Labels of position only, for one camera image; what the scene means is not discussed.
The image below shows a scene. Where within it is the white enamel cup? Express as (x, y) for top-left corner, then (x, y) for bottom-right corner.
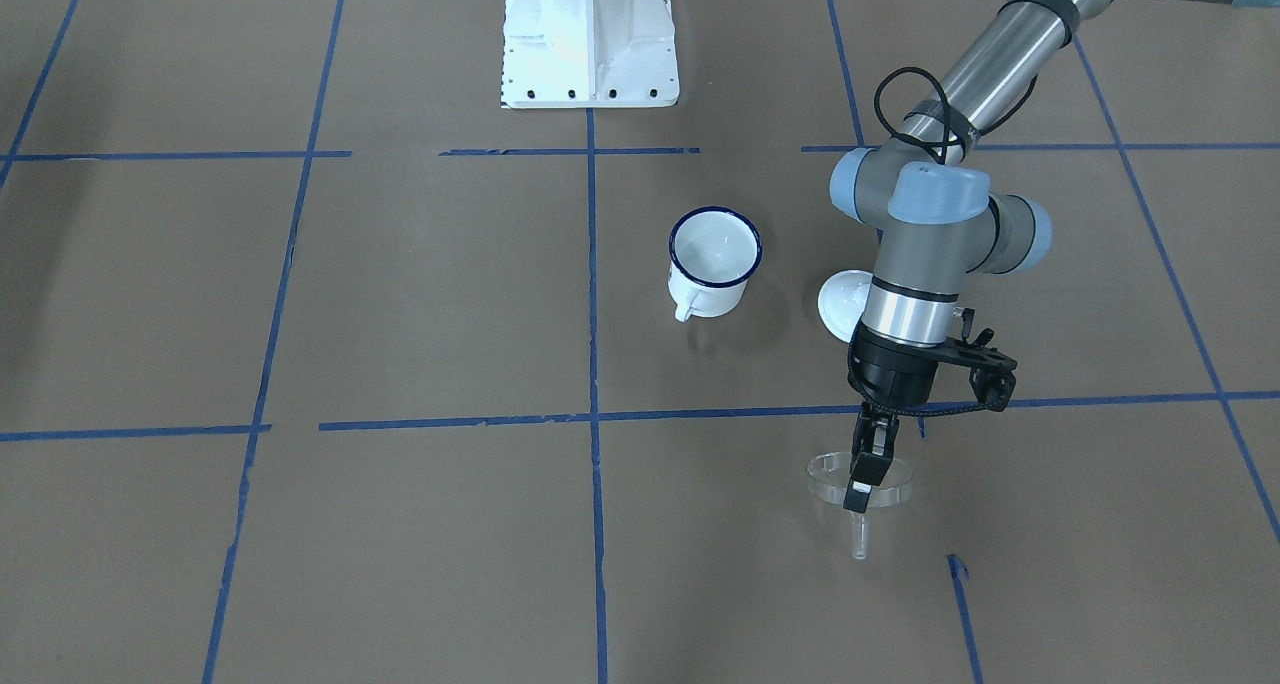
(667, 206), (763, 322)

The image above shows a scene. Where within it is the white enamel cup lid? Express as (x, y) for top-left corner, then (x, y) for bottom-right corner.
(817, 270), (873, 345)

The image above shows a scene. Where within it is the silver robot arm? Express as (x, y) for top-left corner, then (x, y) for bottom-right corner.
(829, 0), (1277, 514)

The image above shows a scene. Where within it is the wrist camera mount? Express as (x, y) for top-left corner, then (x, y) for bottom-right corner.
(925, 309), (1018, 418)

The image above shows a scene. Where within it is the white camera mast base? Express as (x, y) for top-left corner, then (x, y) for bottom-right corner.
(500, 0), (681, 110)

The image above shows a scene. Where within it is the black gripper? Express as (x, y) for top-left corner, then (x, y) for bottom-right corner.
(842, 324), (940, 514)

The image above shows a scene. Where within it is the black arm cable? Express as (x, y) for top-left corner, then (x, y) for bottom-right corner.
(846, 67), (1041, 415)

